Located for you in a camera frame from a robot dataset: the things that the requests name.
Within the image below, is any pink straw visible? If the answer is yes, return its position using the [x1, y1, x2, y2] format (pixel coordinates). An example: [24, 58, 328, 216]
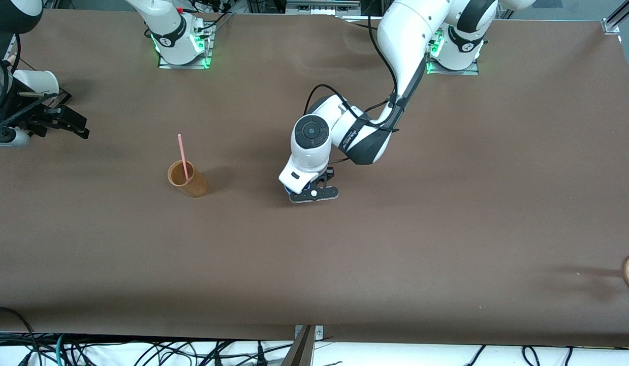
[177, 133, 190, 182]

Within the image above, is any white paper cup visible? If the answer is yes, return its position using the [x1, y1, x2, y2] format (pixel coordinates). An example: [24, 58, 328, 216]
[13, 70, 59, 96]

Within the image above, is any brown bamboo cup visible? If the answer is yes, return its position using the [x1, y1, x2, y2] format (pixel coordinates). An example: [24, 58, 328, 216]
[167, 160, 209, 198]

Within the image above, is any grey electronics box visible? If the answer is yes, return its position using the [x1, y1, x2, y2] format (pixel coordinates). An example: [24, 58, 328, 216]
[286, 0, 362, 16]

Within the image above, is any dark metal strut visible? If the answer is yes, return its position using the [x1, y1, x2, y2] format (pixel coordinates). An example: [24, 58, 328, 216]
[281, 325, 316, 366]

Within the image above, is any aluminium corner profile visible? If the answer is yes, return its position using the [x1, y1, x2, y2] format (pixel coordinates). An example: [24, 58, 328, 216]
[602, 0, 629, 35]

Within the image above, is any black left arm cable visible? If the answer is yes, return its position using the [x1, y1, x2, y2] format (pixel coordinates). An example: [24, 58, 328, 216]
[303, 14, 402, 134]

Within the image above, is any grey metal table bracket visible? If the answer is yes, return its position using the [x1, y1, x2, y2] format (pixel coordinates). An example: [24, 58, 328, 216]
[294, 324, 324, 340]

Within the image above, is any black base cable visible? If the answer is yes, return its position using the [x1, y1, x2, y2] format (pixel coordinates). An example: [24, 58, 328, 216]
[342, 18, 380, 31]
[190, 0, 235, 32]

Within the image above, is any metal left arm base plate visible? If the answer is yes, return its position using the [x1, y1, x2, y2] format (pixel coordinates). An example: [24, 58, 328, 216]
[425, 28, 481, 76]

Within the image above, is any teal floor cable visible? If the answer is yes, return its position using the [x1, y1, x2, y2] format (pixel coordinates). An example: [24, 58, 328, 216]
[53, 333, 67, 366]

